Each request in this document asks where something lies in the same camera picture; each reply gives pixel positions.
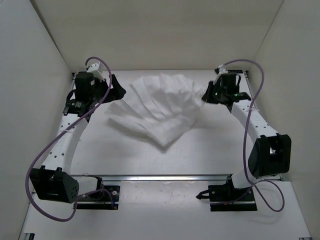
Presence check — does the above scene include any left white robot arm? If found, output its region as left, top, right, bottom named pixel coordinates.
left=29, top=71, right=126, bottom=204

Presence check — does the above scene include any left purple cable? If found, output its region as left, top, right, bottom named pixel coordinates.
left=25, top=56, right=118, bottom=223

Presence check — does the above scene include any white pleated skirt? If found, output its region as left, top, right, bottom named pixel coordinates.
left=108, top=73, right=206, bottom=148

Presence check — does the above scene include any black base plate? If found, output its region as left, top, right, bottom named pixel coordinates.
left=196, top=183, right=258, bottom=212
left=76, top=181, right=121, bottom=211

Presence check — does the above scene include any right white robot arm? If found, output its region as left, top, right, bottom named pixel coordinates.
left=202, top=72, right=292, bottom=200

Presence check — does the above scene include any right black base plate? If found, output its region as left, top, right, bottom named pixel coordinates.
left=196, top=183, right=258, bottom=212

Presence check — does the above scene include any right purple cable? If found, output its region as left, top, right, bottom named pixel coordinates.
left=209, top=58, right=286, bottom=213

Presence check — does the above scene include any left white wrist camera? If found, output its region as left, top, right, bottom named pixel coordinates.
left=86, top=63, right=104, bottom=82

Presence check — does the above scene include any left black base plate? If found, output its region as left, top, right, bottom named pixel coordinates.
left=76, top=181, right=121, bottom=211

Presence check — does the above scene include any purple cable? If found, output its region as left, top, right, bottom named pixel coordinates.
left=209, top=58, right=286, bottom=213
left=25, top=56, right=118, bottom=223

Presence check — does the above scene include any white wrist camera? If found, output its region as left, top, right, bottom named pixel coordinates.
left=214, top=65, right=229, bottom=75
left=86, top=63, right=104, bottom=82

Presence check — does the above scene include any aluminium front rail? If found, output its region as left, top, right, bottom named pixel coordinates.
left=74, top=174, right=282, bottom=182

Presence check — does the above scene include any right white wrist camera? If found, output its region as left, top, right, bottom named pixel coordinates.
left=214, top=65, right=229, bottom=75

